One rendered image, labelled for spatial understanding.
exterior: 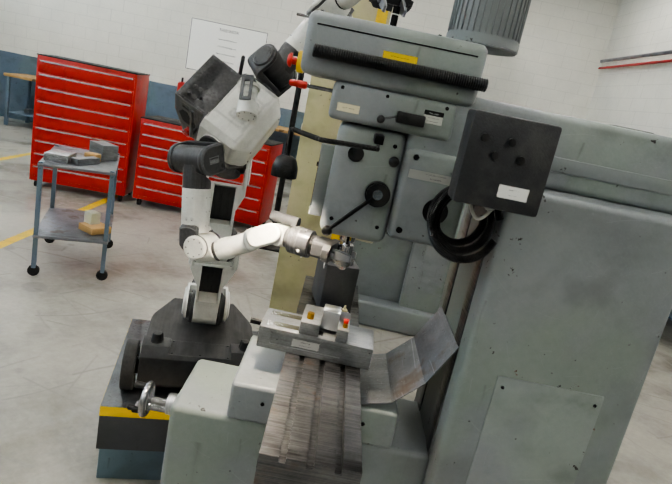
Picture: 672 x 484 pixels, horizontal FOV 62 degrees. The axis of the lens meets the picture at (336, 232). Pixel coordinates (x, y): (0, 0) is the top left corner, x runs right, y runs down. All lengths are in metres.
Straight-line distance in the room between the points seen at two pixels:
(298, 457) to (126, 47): 10.50
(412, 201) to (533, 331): 0.47
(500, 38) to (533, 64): 9.54
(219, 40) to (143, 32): 1.39
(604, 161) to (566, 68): 9.66
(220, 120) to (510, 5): 0.93
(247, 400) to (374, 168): 0.77
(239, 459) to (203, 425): 0.15
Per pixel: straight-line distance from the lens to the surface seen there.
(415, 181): 1.54
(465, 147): 1.30
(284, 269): 3.55
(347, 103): 1.52
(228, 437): 1.82
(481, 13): 1.60
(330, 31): 1.52
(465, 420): 1.69
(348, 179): 1.55
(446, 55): 1.53
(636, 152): 1.71
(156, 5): 11.32
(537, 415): 1.73
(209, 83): 1.95
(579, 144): 1.65
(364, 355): 1.72
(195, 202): 1.83
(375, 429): 1.75
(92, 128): 6.83
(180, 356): 2.34
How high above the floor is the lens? 1.70
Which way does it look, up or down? 14 degrees down
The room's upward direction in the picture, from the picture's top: 12 degrees clockwise
